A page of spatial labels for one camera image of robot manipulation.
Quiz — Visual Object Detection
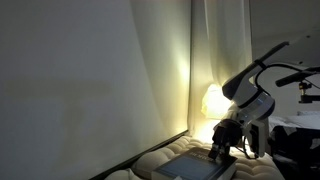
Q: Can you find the cream tufted mattress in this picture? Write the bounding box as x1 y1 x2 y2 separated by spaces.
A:
105 134 286 180

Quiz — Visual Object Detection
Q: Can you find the white fabric bundle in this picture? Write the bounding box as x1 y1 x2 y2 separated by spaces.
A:
268 110 320 132

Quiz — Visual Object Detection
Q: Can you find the white backdrop panel black edge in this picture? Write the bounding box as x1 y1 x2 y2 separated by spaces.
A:
0 0 192 180

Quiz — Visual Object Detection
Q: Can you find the black equipment table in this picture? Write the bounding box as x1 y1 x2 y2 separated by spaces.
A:
268 124 320 180

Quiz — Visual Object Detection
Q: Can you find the black book with blue cover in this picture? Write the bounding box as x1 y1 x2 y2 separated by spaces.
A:
151 147 239 180

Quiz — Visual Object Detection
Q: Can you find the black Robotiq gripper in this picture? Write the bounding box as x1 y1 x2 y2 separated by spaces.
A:
207 118 243 165

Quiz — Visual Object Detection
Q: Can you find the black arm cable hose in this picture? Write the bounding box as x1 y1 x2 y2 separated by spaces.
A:
242 60 303 158

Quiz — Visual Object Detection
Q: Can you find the table lamp with wooden base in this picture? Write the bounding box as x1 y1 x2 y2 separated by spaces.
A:
200 83 236 141

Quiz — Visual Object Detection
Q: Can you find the white curtain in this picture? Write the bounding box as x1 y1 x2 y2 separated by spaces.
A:
188 0 254 134

